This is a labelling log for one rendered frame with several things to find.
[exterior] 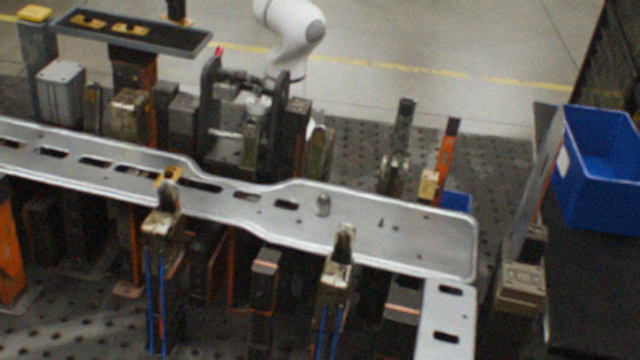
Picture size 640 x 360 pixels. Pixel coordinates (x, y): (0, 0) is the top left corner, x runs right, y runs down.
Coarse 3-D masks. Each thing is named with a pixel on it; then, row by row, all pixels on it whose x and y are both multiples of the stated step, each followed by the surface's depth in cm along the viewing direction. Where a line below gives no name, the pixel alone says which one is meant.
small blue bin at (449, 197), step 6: (444, 192) 192; (450, 192) 192; (456, 192) 191; (444, 198) 193; (450, 198) 193; (456, 198) 192; (462, 198) 192; (468, 198) 191; (444, 204) 194; (450, 204) 194; (456, 204) 193; (462, 204) 193; (468, 204) 189; (456, 210) 194; (462, 210) 194; (468, 210) 186
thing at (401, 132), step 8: (400, 96) 143; (400, 104) 143; (408, 104) 140; (416, 104) 142; (400, 112) 141; (408, 112) 140; (400, 120) 145; (408, 120) 145; (400, 128) 146; (408, 128) 144; (392, 136) 146; (400, 136) 147; (408, 136) 145; (392, 144) 147; (400, 144) 147; (392, 152) 148; (400, 152) 148; (400, 160) 148; (400, 168) 149
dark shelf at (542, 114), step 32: (544, 128) 176; (544, 224) 143; (544, 256) 135; (576, 256) 136; (608, 256) 137; (576, 288) 128; (608, 288) 129; (544, 320) 124; (576, 320) 121; (608, 320) 122; (576, 352) 116; (608, 352) 116
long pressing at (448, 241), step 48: (48, 144) 153; (96, 144) 155; (96, 192) 142; (144, 192) 143; (192, 192) 145; (288, 192) 148; (336, 192) 150; (288, 240) 136; (384, 240) 138; (432, 240) 140
